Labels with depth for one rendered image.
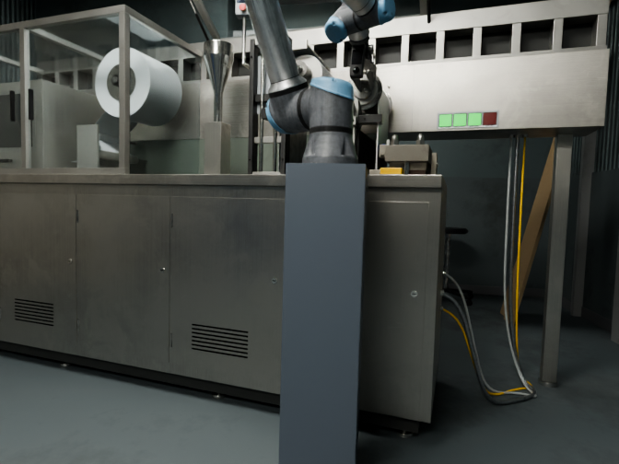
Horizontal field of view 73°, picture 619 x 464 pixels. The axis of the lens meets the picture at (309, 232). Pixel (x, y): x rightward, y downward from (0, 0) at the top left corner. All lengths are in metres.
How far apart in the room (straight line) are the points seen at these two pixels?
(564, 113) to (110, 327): 2.08
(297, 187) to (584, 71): 1.39
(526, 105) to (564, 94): 0.14
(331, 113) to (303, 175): 0.18
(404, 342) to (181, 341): 0.88
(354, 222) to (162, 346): 1.09
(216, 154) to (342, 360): 1.23
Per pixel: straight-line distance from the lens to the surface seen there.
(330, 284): 1.05
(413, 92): 2.04
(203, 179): 1.61
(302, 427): 1.19
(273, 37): 1.20
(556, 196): 2.16
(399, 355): 1.46
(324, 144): 1.08
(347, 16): 1.43
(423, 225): 1.37
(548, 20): 2.14
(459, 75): 2.04
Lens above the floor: 0.79
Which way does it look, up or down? 4 degrees down
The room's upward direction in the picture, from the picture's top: 2 degrees clockwise
